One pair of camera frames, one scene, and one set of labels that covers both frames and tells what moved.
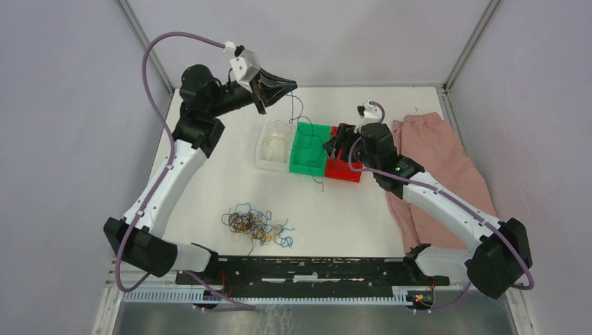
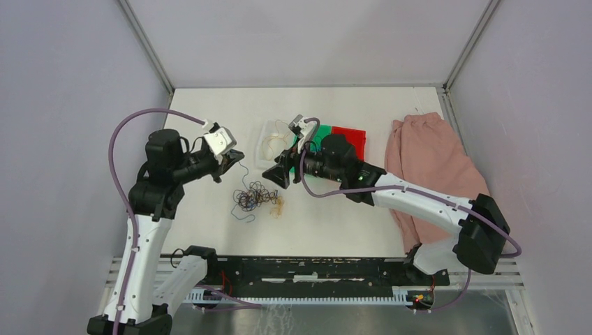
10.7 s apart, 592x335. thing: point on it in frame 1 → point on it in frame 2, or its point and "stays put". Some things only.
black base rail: [316, 277] stays put
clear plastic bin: [274, 145] stays put
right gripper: [345, 133] → [280, 174]
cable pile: [243, 220] → [250, 197]
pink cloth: [426, 139] stays put
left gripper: [272, 94] → [230, 158]
